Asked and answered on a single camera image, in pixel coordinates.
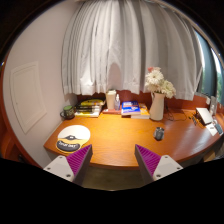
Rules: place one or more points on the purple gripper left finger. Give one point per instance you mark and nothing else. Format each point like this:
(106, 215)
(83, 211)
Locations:
(72, 167)

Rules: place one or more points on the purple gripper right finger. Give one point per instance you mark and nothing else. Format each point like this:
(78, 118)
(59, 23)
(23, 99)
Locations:
(154, 167)

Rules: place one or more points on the dark grey computer mouse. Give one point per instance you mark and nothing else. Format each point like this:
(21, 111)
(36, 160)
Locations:
(159, 133)

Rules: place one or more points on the round white mouse pad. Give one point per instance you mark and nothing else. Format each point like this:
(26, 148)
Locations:
(72, 138)

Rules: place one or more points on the yellow book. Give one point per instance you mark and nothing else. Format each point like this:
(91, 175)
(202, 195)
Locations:
(144, 112)

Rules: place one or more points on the green mug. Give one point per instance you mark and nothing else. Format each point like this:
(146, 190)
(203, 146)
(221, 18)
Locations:
(68, 108)

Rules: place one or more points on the white ceramic vase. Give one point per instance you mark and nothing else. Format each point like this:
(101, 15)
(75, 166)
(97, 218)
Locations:
(157, 107)

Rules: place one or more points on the stack of dark books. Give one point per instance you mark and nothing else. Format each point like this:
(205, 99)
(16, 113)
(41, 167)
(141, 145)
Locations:
(89, 108)

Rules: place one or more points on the blue book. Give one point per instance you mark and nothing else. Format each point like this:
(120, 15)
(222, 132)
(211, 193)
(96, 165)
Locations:
(130, 108)

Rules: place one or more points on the red flat book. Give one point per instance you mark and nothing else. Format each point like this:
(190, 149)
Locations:
(111, 111)

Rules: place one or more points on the clear spray bottle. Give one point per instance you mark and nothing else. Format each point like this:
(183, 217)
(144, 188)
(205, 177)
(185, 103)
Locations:
(117, 102)

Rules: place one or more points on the white laptop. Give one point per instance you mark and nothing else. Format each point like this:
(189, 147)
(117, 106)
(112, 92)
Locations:
(204, 116)

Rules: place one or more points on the white flower bouquet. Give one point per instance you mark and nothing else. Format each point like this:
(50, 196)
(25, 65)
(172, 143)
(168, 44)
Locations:
(156, 83)

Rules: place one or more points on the white curtain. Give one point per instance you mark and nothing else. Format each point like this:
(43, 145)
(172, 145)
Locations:
(110, 44)

